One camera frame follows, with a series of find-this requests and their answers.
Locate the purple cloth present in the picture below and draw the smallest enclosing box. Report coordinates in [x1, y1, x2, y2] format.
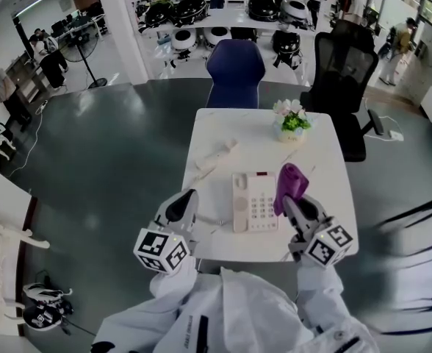
[273, 163, 311, 217]

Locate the grey table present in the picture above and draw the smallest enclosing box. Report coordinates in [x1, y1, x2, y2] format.
[369, 181, 432, 338]

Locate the black white floor device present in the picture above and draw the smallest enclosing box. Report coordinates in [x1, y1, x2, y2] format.
[21, 282, 74, 333]

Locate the group of black white helmets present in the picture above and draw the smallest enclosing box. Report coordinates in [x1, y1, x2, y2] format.
[138, 0, 311, 69]

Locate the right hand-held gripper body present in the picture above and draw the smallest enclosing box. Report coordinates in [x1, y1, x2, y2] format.
[287, 215, 354, 269]

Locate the black floor fan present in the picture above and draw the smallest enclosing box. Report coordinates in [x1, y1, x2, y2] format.
[59, 38, 109, 88]

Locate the blue chair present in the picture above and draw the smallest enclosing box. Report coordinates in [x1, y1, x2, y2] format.
[204, 38, 266, 110]

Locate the person's left forearm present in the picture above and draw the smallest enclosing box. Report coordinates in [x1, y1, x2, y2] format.
[120, 255, 199, 319]

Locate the person's right forearm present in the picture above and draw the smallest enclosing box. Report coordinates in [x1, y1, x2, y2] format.
[295, 258, 353, 327]

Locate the white desk telephone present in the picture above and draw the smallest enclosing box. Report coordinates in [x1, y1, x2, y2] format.
[231, 171, 280, 234]

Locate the white telephone handset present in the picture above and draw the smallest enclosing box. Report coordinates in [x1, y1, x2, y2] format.
[195, 138, 237, 169]

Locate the white locker cabinet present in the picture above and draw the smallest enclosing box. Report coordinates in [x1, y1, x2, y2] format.
[402, 23, 432, 124]

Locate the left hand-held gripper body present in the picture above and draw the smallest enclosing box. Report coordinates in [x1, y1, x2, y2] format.
[133, 214, 198, 274]

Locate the white floor cable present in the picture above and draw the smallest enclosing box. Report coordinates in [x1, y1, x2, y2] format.
[5, 100, 48, 179]

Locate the white shelf rack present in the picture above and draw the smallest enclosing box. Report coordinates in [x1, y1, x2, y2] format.
[129, 0, 324, 77]

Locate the potted flower plant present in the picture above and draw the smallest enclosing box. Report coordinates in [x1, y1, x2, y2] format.
[272, 99, 313, 143]

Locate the person's white jacket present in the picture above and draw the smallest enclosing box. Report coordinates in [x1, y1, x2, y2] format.
[90, 265, 381, 353]

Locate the black mesh office chair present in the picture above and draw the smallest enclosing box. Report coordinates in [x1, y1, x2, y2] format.
[299, 20, 386, 163]

